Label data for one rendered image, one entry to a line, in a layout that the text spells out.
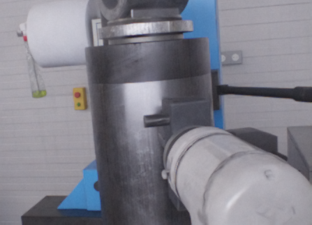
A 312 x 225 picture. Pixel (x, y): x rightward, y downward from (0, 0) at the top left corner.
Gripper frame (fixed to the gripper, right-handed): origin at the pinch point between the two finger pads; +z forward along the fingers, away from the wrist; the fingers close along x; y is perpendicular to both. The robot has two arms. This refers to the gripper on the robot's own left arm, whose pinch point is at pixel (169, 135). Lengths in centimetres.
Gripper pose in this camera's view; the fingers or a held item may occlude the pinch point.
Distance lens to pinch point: 62.8
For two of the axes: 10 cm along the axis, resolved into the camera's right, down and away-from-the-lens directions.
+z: -1.8, -1.2, 9.8
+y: -9.8, 1.0, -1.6
